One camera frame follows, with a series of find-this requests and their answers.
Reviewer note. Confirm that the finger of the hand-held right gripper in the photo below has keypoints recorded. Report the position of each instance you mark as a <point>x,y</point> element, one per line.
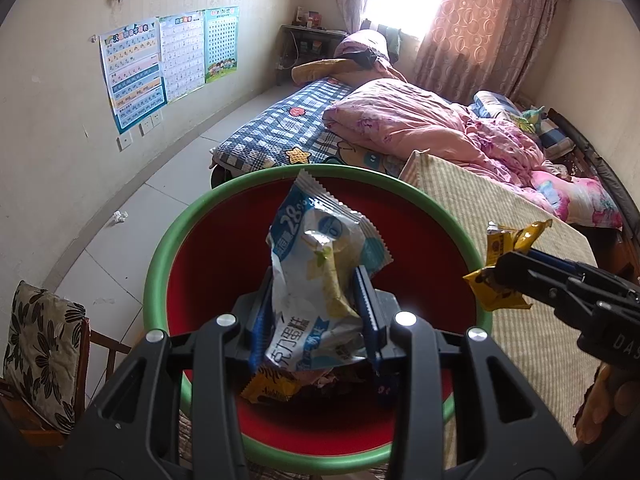
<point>540,285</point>
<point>555,259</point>

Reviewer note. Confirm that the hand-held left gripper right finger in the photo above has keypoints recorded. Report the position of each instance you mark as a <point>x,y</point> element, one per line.
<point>367,310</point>

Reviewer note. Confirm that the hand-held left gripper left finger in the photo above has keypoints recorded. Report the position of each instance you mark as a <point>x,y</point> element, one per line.
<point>260,327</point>

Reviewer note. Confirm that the yellow orange snack wrapper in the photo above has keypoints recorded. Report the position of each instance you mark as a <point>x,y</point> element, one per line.
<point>500,295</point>

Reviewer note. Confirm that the green rimmed red bin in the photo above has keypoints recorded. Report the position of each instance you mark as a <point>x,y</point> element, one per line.
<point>210,280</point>

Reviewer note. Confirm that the blue white snack wrapper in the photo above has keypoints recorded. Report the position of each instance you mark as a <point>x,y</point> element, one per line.
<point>310,270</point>

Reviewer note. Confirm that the person's right hand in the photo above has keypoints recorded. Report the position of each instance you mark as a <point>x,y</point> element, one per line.
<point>605,400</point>

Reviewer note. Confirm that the yellow brown wrapper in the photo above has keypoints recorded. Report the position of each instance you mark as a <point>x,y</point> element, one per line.
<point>272,385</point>

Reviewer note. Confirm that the pink floral pillow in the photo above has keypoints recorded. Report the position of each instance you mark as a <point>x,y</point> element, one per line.
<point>575,200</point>

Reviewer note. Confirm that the dark wooden headboard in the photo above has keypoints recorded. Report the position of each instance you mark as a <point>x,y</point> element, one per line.
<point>595,160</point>

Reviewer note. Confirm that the checked cloth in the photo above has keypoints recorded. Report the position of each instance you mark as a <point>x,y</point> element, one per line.
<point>187,440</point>

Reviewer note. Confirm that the green plush toy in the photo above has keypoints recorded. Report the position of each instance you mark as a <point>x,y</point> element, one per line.
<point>531,119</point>

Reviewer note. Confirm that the wooden chair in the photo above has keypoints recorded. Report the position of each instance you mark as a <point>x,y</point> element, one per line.
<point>107,345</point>

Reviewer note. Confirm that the blue checked pillow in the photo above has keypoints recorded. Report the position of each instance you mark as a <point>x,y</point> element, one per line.
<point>492,105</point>

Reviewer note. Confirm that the white crumpled paper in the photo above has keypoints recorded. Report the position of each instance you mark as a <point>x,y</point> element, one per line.
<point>119,217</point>

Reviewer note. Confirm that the pink floral quilt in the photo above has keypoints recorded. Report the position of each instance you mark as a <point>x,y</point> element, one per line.
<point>400,120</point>

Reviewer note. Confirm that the floral seat cushion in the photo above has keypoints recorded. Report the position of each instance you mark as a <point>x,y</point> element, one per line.
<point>45,355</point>

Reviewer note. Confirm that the yellow brown pillow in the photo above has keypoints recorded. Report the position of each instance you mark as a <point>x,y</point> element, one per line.
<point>320,71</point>

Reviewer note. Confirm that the black garment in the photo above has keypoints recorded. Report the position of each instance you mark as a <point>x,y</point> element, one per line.
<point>365,57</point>

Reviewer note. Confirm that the pink folded blanket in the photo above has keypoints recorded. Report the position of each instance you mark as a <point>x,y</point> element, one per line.
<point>360,40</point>

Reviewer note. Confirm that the dark wooden desk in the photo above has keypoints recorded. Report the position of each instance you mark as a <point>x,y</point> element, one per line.
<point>310,42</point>

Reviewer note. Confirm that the white chart poster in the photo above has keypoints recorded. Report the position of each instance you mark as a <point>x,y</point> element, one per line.
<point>182,57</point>

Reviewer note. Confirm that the blue white letter poster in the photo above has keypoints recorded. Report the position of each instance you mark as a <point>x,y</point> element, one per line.
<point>132,75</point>

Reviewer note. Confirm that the blue number chart poster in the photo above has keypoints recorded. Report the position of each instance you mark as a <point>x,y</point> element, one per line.
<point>221,42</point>

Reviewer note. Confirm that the small cosmetic boxes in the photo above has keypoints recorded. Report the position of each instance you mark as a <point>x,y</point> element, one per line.
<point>307,17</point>

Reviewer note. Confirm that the white wall socket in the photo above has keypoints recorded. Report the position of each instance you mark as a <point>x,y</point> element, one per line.
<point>146,127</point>
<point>157,119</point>
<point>125,142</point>

